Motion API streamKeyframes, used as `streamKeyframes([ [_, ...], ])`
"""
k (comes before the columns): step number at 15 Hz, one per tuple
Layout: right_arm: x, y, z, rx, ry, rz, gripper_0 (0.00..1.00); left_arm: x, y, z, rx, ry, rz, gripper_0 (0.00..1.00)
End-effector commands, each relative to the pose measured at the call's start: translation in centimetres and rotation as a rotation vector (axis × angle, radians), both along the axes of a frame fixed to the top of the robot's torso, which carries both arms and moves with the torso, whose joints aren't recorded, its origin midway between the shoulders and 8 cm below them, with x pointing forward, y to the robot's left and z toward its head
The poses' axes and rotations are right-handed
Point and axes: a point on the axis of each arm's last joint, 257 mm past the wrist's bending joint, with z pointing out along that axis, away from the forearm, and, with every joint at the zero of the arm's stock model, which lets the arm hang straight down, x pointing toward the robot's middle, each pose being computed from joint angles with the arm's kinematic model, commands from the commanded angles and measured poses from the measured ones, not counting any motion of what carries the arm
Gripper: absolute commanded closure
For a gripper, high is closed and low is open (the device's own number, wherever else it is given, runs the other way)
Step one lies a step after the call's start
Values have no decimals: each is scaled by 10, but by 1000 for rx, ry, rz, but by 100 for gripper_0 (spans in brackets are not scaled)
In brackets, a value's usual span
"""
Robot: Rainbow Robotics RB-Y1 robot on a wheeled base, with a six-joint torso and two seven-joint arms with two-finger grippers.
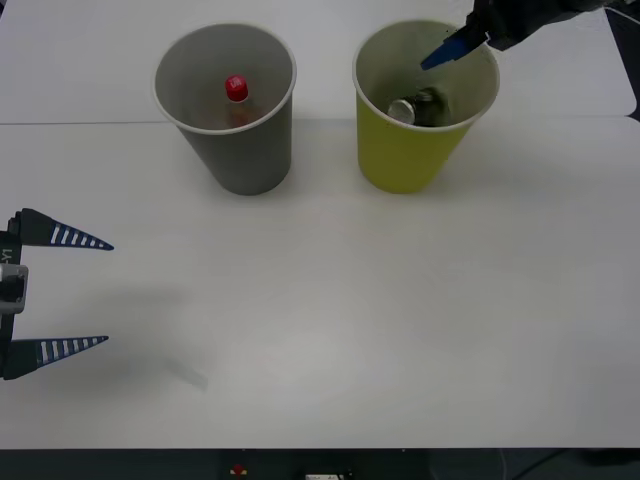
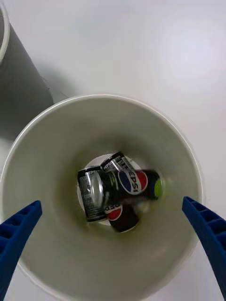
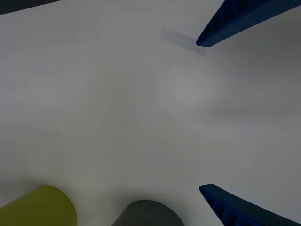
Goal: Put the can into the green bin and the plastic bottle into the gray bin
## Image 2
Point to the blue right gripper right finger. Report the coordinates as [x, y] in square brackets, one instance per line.
[209, 237]

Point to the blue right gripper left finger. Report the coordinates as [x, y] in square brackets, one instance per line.
[16, 240]

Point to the black can with green print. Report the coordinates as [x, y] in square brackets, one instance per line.
[153, 183]

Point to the black can with silver print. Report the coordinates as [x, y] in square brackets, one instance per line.
[90, 192]

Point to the black can, red-blue round print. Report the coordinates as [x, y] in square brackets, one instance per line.
[127, 178]
[123, 217]

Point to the yellow-green plastic waste bin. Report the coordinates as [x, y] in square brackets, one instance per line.
[58, 141]

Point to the grey plastic waste bin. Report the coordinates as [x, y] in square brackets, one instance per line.
[21, 94]

